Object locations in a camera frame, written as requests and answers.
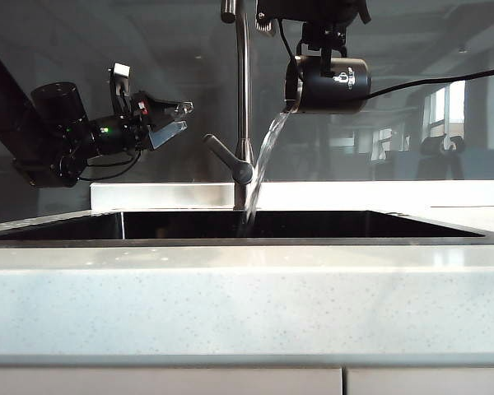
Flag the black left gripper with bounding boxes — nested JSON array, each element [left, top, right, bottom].
[[130, 91, 196, 151]]

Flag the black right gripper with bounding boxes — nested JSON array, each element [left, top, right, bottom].
[[254, 0, 372, 78]]

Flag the black steel mug with logo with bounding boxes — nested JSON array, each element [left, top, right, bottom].
[[284, 55, 373, 116]]

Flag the steel faucet lever handle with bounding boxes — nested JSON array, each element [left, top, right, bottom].
[[202, 133, 256, 184]]

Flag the brushed steel gooseneck faucet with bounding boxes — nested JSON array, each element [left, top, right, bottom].
[[220, 0, 259, 211]]

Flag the clear water stream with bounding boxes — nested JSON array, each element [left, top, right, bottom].
[[239, 109, 292, 234]]

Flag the black undermount sink basin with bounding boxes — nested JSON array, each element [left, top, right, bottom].
[[0, 209, 487, 249]]

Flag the wide beige cabinet door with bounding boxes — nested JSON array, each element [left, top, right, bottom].
[[0, 367, 343, 395]]

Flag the narrow beige cabinet door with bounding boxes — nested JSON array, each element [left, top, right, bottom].
[[345, 367, 494, 395]]

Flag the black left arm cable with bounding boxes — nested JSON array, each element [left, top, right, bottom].
[[77, 146, 143, 183]]

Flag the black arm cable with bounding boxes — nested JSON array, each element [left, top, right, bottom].
[[77, 146, 143, 183], [277, 19, 494, 100]]

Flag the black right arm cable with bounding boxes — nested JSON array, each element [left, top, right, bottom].
[[277, 19, 494, 100]]

